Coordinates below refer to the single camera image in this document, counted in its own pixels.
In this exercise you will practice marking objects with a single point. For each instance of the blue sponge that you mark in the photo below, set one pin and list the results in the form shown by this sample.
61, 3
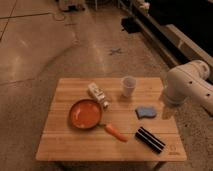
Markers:
145, 112

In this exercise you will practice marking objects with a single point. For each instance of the black box on floor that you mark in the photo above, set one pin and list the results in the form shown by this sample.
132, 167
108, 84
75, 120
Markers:
130, 25

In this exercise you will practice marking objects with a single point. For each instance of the small white carton box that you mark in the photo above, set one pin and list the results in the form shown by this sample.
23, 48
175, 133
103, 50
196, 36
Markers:
96, 93

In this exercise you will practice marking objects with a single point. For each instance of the orange carrot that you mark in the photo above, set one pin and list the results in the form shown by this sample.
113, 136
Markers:
110, 129

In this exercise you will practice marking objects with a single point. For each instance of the white equipment base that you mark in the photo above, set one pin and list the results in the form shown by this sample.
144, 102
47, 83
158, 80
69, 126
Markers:
64, 5

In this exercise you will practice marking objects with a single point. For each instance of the long wall shelf unit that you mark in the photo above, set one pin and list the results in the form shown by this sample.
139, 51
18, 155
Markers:
173, 43

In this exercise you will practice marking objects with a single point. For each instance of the black striped rectangular block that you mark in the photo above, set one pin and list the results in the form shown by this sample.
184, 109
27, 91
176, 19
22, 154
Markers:
150, 140

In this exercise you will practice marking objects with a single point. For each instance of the orange ceramic bowl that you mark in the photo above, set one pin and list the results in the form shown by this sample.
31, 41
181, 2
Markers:
85, 114

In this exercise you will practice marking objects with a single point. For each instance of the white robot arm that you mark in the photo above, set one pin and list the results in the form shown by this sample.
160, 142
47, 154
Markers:
189, 80

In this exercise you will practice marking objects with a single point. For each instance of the wooden table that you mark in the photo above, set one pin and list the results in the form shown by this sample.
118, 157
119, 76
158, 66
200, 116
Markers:
61, 142

